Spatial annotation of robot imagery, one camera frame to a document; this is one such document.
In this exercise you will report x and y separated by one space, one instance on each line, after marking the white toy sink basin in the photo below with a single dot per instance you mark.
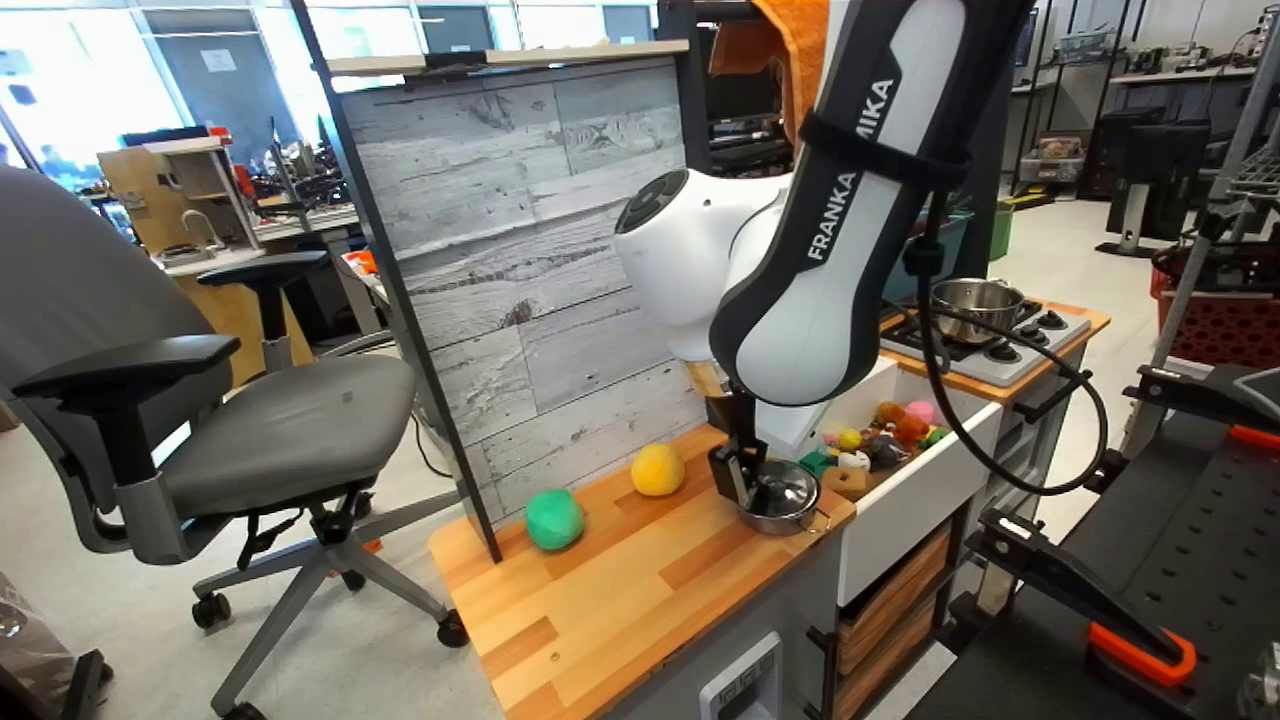
922 513

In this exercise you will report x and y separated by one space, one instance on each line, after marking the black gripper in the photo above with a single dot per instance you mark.
739 419

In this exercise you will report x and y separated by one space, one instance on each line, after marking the brown toy bread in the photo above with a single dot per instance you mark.
852 487

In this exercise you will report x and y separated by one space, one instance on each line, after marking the orange toy food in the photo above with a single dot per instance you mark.
899 424

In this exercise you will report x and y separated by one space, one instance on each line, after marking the grey office chair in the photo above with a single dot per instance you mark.
266 442

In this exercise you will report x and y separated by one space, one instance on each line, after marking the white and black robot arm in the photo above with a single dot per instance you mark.
827 293

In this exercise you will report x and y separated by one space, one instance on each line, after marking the yellow ball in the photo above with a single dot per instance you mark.
657 468

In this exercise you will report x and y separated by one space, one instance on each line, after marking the green toy vegetable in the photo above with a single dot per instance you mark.
813 460

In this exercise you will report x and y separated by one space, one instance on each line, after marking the pink toy food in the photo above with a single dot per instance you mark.
922 414

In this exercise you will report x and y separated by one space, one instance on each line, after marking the green ball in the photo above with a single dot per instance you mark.
552 523

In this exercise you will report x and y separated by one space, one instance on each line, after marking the yellow toy lemon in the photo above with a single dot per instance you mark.
850 436

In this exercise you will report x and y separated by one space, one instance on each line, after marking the light wooden cabinet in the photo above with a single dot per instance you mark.
163 192

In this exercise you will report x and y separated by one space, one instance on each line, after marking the red mesh crate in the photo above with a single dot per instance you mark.
1220 327

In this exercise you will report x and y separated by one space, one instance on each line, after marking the grey toy stove panel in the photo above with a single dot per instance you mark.
1026 360

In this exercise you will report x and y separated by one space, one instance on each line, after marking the black workbench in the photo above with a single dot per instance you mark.
1172 532

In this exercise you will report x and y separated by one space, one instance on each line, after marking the silver cooking pot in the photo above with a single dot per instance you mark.
982 308

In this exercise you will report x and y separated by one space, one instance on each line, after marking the wooden toy kitchen unit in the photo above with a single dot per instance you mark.
601 624

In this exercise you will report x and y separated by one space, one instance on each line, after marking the grey wood backdrop panel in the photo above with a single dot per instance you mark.
506 202

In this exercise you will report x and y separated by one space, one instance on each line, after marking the wooden shelf board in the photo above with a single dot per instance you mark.
587 53

